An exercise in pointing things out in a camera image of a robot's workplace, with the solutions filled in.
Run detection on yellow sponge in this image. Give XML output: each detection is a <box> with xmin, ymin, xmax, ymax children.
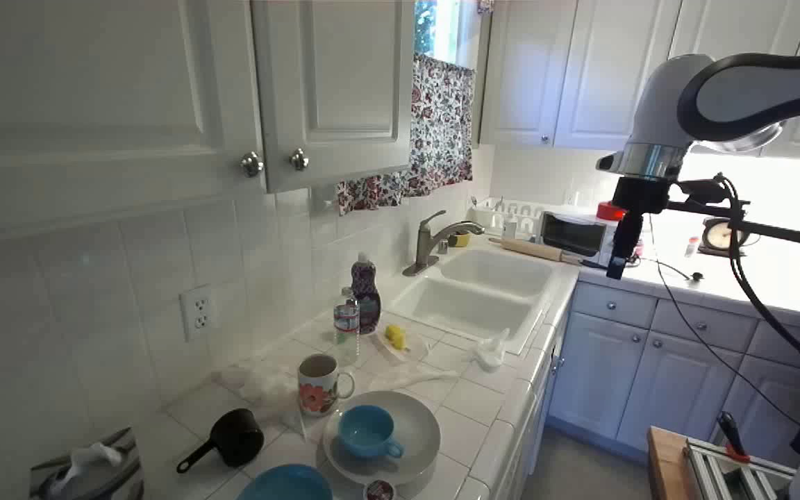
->
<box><xmin>380</xmin><ymin>319</ymin><xmax>412</xmax><ymax>352</ymax></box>

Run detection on white lower cabinets with knobs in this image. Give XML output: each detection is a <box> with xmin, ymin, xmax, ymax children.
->
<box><xmin>548</xmin><ymin>276</ymin><xmax>800</xmax><ymax>466</ymax></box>

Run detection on white double sink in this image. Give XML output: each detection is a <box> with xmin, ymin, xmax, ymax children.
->
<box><xmin>388</xmin><ymin>245</ymin><xmax>580</xmax><ymax>359</ymax></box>

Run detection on white under-counter cabinet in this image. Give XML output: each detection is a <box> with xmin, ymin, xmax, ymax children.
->
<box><xmin>488</xmin><ymin>304</ymin><xmax>573</xmax><ymax>500</ymax></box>

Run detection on white corner upper cabinets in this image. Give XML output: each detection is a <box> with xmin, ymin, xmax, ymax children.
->
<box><xmin>477</xmin><ymin>0</ymin><xmax>800</xmax><ymax>161</ymax></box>

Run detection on small black pot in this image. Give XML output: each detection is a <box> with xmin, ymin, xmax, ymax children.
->
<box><xmin>175</xmin><ymin>405</ymin><xmax>267</xmax><ymax>479</ymax></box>

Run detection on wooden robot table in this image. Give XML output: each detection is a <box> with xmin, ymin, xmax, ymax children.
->
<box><xmin>645</xmin><ymin>426</ymin><xmax>700</xmax><ymax>500</ymax></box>

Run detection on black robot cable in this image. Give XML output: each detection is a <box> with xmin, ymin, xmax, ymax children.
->
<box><xmin>653</xmin><ymin>170</ymin><xmax>800</xmax><ymax>439</ymax></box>

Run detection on crumpled clear plastic piece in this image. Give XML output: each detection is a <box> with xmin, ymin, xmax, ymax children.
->
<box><xmin>471</xmin><ymin>332</ymin><xmax>519</xmax><ymax>372</ymax></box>

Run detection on teal cup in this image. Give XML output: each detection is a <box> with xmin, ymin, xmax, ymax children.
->
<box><xmin>337</xmin><ymin>404</ymin><xmax>409</xmax><ymax>466</ymax></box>

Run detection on purple dish soap bottle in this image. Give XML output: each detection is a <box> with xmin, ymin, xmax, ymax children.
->
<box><xmin>348</xmin><ymin>250</ymin><xmax>387</xmax><ymax>337</ymax></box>

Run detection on wooden rolling pin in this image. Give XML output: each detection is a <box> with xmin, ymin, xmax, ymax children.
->
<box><xmin>491</xmin><ymin>236</ymin><xmax>570</xmax><ymax>266</ymax></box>

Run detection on white upper cabinet with knobs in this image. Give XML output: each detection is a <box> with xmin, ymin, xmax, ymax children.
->
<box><xmin>0</xmin><ymin>0</ymin><xmax>417</xmax><ymax>245</ymax></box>

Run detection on metal faucet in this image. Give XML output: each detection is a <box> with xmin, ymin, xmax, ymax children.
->
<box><xmin>403</xmin><ymin>208</ymin><xmax>477</xmax><ymax>277</ymax></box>

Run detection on black camera boom stand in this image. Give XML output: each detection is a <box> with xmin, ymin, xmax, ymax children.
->
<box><xmin>659</xmin><ymin>175</ymin><xmax>800</xmax><ymax>265</ymax></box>

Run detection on floral curtain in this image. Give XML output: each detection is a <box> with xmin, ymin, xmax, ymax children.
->
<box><xmin>331</xmin><ymin>54</ymin><xmax>477</xmax><ymax>216</ymax></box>

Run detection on red-handled tool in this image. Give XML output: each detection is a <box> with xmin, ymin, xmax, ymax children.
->
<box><xmin>714</xmin><ymin>412</ymin><xmax>752</xmax><ymax>465</ymax></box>

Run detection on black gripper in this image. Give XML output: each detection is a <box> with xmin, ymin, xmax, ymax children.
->
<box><xmin>606</xmin><ymin>175</ymin><xmax>678</xmax><ymax>280</ymax></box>

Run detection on blue bowl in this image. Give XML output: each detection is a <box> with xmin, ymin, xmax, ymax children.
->
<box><xmin>232</xmin><ymin>461</ymin><xmax>337</xmax><ymax>500</ymax></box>

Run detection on white power outlet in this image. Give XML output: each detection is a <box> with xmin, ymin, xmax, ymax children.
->
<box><xmin>177</xmin><ymin>284</ymin><xmax>224</xmax><ymax>343</ymax></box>

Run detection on floral ceramic mug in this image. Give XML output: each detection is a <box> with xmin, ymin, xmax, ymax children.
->
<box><xmin>295</xmin><ymin>352</ymin><xmax>359</xmax><ymax>423</ymax></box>

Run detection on clear water bottle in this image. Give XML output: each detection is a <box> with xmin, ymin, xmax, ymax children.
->
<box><xmin>331</xmin><ymin>287</ymin><xmax>363</xmax><ymax>370</ymax></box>

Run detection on black toaster oven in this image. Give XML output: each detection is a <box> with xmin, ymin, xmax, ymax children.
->
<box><xmin>539</xmin><ymin>208</ymin><xmax>619</xmax><ymax>261</ymax></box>

